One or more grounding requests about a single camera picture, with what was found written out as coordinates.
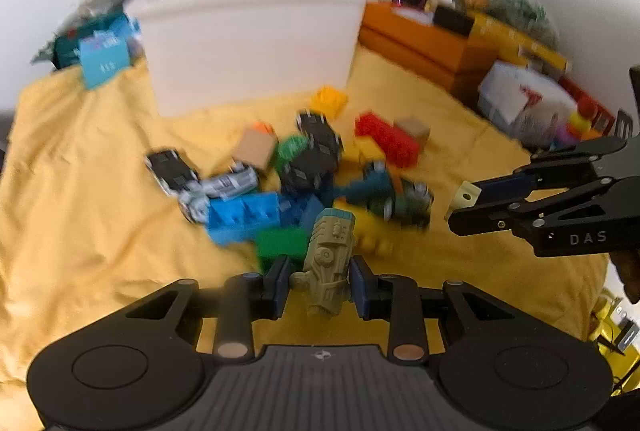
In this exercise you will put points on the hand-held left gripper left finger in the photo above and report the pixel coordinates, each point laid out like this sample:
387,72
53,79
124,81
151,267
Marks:
276,286

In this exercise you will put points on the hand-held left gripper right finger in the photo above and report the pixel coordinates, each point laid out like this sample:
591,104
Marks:
364,291

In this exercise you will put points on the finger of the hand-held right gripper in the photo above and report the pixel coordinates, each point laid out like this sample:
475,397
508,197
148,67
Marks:
480,221
505,188

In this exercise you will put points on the olive green toy train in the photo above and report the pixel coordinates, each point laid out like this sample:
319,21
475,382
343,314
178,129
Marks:
327,256

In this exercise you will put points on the white plastic bin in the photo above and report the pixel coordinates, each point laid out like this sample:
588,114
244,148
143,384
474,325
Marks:
250,46

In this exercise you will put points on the person's right hand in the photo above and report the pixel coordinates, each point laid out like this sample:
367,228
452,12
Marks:
631,273

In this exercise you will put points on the green building block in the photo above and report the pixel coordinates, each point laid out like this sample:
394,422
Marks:
292,148
280,247

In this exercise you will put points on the yellow building block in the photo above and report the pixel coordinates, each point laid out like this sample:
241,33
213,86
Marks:
371,236
328,101
365,152

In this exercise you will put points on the dark blue building block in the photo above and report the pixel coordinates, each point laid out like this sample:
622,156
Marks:
297,208

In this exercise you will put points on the yellow plastic bag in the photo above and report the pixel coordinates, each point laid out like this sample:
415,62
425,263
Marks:
612,326

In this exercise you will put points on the white box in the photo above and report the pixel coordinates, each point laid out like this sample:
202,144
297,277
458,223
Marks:
520,96

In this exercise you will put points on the teal toy vehicle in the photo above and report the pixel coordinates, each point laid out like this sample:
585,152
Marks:
380,186

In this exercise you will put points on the tan cardboard block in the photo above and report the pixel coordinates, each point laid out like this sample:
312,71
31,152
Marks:
415,131
254,151

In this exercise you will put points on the silver toy car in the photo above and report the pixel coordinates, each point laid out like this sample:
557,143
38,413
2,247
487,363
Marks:
225,186

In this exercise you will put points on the red box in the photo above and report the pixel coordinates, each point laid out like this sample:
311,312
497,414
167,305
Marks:
592,103

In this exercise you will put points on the red building block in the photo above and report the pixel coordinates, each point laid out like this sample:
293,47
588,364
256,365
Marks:
387,138

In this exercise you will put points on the yellow box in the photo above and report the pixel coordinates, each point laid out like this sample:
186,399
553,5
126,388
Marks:
505,36

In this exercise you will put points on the orange building block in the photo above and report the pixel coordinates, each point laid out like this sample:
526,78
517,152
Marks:
262,128

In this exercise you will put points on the orange box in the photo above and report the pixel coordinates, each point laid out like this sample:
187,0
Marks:
415,41

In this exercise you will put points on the black case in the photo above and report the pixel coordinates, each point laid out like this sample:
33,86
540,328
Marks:
452,18

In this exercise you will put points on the green mesh bag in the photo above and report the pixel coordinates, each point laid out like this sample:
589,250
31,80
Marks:
520,8

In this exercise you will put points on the yellow cloth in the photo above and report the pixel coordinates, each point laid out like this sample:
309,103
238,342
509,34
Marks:
90,211

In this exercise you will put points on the light blue box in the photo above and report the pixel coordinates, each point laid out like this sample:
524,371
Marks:
102,58

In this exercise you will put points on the teal box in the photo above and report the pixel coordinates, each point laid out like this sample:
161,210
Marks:
75,46

